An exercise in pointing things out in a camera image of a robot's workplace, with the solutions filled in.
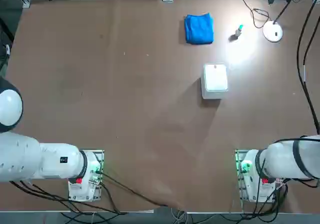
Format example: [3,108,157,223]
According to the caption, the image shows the white desk lamp black neck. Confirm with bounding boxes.
[262,0,293,43]

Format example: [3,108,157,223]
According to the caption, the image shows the folded blue cloth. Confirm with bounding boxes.
[184,13,215,45]

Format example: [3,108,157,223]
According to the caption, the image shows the white lidded plastic box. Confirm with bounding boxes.
[201,63,230,100]

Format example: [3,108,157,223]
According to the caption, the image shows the black lamp power cord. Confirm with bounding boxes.
[234,0,271,30]

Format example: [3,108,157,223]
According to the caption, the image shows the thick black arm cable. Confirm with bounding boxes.
[296,0,320,134]

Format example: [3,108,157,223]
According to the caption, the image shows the black floor cable bundle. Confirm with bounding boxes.
[9,180,128,215]

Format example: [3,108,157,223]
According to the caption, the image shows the long black base cable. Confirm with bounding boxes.
[101,172,176,208]

